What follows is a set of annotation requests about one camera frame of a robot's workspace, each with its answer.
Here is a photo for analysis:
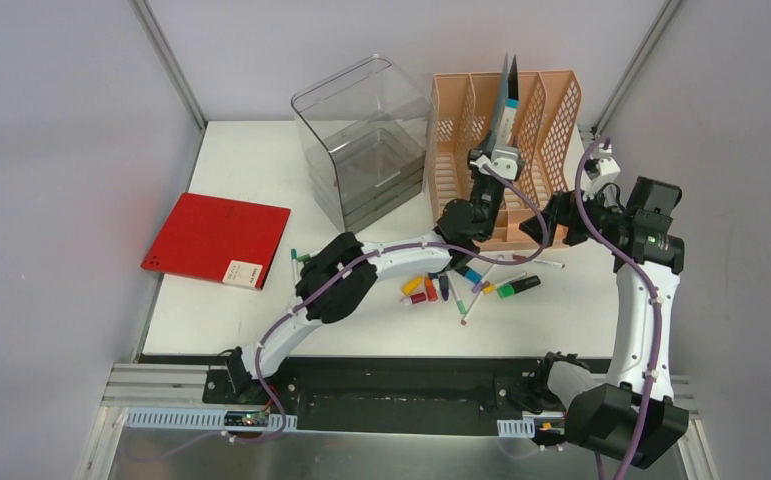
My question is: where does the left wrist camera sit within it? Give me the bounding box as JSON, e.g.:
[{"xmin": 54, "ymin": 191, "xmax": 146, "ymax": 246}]
[{"xmin": 471, "ymin": 146, "xmax": 525, "ymax": 182}]

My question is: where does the thin white pen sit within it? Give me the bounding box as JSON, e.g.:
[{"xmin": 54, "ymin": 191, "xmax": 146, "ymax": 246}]
[{"xmin": 484, "ymin": 251, "xmax": 523, "ymax": 261}]

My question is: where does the orange red marker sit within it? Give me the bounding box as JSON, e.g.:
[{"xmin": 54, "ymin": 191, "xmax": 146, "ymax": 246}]
[{"xmin": 424, "ymin": 277, "xmax": 438, "ymax": 302}]

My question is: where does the red folder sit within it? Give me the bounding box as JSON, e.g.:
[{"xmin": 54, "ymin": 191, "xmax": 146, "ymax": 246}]
[{"xmin": 141, "ymin": 192, "xmax": 291, "ymax": 290}]

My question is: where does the peach plastic file rack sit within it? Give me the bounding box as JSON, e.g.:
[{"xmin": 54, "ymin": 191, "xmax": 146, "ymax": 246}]
[{"xmin": 425, "ymin": 70, "xmax": 582, "ymax": 252}]

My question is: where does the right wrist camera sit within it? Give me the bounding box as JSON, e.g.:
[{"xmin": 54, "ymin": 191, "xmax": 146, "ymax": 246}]
[{"xmin": 584, "ymin": 156, "xmax": 621, "ymax": 197}]

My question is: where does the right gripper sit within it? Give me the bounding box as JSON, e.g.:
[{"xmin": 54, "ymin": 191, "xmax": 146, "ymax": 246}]
[{"xmin": 520, "ymin": 181, "xmax": 632, "ymax": 248}]

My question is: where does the teal blue folder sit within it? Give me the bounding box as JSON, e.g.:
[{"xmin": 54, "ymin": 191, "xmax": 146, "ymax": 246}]
[{"xmin": 488, "ymin": 54, "xmax": 519, "ymax": 150}]

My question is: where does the clear grey drawer organizer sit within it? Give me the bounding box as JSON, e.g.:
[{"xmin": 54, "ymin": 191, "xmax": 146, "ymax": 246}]
[{"xmin": 290, "ymin": 55, "xmax": 431, "ymax": 233}]

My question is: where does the white marker green tip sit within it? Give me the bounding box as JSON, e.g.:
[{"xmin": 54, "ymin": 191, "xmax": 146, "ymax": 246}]
[{"xmin": 444, "ymin": 272, "xmax": 467, "ymax": 316}]

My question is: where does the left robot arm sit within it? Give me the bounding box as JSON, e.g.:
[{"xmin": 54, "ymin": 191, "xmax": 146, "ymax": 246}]
[{"xmin": 225, "ymin": 147, "xmax": 525, "ymax": 405}]

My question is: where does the black highlighter green cap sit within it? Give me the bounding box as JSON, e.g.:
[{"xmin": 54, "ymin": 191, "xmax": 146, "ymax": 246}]
[{"xmin": 496, "ymin": 275, "xmax": 542, "ymax": 299}]

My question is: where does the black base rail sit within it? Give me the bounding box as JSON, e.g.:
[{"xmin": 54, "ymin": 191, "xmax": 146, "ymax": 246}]
[{"xmin": 202, "ymin": 357, "xmax": 564, "ymax": 436}]

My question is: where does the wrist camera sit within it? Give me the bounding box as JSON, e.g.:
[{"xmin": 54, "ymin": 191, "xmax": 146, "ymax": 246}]
[
  {"xmin": 584, "ymin": 156, "xmax": 621, "ymax": 197},
  {"xmin": 471, "ymin": 146, "xmax": 525, "ymax": 182}
]

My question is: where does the white marker teal cap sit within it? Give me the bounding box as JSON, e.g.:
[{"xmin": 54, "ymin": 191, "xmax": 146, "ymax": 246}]
[{"xmin": 290, "ymin": 248, "xmax": 300, "ymax": 286}]

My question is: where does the black highlighter blue cap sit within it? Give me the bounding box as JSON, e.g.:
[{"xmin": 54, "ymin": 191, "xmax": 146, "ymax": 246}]
[{"xmin": 456, "ymin": 265, "xmax": 482, "ymax": 284}]

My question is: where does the white pen red cap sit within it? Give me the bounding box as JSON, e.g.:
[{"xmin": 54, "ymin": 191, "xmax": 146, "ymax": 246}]
[{"xmin": 528, "ymin": 258, "xmax": 566, "ymax": 269}]

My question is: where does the red white short marker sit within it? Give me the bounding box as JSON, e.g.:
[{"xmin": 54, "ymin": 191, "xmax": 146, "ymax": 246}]
[{"xmin": 401, "ymin": 293, "xmax": 427, "ymax": 306}]

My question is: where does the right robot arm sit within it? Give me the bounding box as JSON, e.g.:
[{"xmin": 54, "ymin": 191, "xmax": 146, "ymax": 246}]
[{"xmin": 521, "ymin": 177, "xmax": 689, "ymax": 471}]

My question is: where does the white marker yellow cap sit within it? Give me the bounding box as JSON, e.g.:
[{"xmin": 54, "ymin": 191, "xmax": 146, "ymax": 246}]
[{"xmin": 482, "ymin": 271, "xmax": 527, "ymax": 294}]

